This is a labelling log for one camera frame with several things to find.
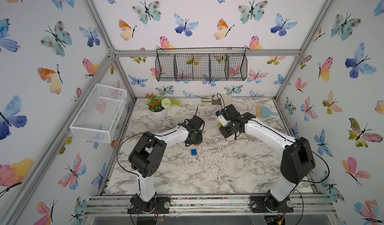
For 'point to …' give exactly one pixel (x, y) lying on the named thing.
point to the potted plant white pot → (157, 106)
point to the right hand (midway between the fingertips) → (225, 129)
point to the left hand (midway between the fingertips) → (200, 139)
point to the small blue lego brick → (194, 152)
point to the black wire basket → (201, 64)
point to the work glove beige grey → (217, 99)
